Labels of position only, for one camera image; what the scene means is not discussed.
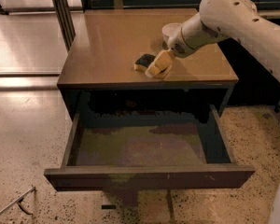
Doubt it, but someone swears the white ceramic bowl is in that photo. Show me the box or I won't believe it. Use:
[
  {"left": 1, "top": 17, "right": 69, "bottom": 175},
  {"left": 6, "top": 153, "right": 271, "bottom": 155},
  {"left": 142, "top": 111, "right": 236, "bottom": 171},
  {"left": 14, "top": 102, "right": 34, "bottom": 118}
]
[{"left": 161, "top": 23, "right": 181, "bottom": 43}]

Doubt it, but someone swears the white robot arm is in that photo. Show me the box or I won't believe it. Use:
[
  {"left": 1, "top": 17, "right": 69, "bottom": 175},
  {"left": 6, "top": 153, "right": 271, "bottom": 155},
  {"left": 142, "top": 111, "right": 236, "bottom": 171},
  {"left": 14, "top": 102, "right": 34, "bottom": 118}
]
[{"left": 146, "top": 0, "right": 280, "bottom": 83}]

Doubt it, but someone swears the metal rod on floor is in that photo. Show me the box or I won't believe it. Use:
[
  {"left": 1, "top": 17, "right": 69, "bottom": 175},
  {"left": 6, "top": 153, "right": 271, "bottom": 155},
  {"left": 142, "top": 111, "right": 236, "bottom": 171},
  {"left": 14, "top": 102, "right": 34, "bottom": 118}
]
[{"left": 0, "top": 186, "right": 36, "bottom": 216}]

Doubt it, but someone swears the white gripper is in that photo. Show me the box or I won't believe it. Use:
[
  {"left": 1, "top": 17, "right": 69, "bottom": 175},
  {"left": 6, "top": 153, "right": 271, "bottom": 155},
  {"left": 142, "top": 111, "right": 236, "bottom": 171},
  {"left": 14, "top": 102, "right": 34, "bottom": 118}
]
[{"left": 145, "top": 27, "right": 195, "bottom": 78}]

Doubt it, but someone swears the brown drawer cabinet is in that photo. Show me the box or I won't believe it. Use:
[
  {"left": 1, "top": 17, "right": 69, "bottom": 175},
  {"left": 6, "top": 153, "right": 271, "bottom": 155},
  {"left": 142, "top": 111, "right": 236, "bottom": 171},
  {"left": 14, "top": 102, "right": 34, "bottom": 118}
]
[{"left": 58, "top": 8, "right": 238, "bottom": 123}]

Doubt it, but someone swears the yellow sponge with dark top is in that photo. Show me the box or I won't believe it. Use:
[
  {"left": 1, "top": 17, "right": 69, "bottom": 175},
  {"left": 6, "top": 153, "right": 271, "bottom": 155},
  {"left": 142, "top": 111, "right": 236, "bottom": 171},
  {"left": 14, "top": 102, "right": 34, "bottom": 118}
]
[{"left": 133, "top": 54, "right": 155, "bottom": 72}]

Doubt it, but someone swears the open top drawer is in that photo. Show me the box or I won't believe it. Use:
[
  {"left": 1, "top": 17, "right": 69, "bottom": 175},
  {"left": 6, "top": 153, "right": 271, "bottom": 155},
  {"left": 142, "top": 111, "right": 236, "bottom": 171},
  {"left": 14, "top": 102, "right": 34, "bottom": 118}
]
[{"left": 44, "top": 105, "right": 255, "bottom": 191}]

